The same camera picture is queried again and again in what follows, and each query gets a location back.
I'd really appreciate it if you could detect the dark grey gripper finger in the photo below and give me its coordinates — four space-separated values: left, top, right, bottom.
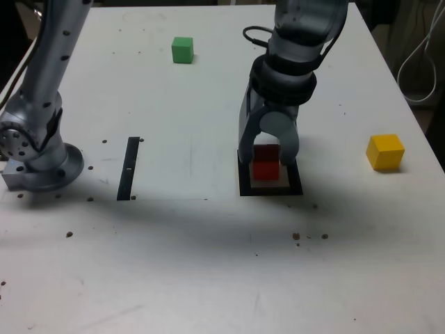
237 82 268 164

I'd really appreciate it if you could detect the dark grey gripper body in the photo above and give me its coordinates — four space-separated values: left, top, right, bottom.
264 99 301 118

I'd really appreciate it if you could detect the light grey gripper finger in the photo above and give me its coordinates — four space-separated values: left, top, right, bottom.
258 107 301 169

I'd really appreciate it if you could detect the red cube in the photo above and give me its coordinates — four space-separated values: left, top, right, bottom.
252 144 282 181

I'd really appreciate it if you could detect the green cube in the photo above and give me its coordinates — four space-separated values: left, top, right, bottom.
171 36 194 65

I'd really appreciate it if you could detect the yellow cube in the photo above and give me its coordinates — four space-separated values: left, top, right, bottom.
365 134 406 171

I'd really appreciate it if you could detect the black tape square outline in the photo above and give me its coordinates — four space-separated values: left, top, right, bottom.
236 148 304 198

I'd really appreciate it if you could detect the black tape strip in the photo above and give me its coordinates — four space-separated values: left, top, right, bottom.
116 136 140 202

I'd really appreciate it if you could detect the white cable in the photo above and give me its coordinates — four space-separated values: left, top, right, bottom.
396 0 445 103

